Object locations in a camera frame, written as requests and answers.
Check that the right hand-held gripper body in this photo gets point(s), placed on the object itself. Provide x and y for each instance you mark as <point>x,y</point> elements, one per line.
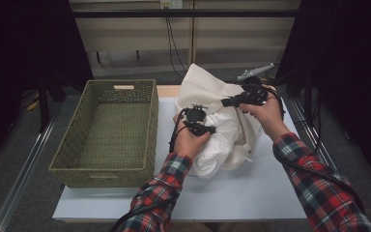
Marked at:
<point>252,93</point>

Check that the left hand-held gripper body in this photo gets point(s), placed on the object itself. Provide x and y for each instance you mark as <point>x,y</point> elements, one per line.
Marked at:
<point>194,114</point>

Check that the cream cloth with print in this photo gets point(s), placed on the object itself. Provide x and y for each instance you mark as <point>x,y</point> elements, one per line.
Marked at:
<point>199,83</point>

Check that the green woven basket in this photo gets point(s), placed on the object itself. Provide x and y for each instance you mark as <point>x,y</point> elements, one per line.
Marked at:
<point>116,135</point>

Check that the person's left hand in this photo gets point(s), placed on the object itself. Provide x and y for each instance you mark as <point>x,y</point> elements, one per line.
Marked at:
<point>188,143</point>

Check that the person's right hand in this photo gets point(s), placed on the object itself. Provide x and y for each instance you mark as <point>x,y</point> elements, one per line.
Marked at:
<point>269,116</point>

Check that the white table board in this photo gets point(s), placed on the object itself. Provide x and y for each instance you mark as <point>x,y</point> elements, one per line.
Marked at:
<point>238,193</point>

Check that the dark curtain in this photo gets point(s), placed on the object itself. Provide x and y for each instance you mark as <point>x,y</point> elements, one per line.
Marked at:
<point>354,64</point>
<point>19,48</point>

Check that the black metal stand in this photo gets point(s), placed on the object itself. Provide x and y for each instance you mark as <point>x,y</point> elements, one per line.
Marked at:
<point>43,106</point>

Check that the white wall power outlet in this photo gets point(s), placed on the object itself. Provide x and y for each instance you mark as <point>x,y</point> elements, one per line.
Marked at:
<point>171,4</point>

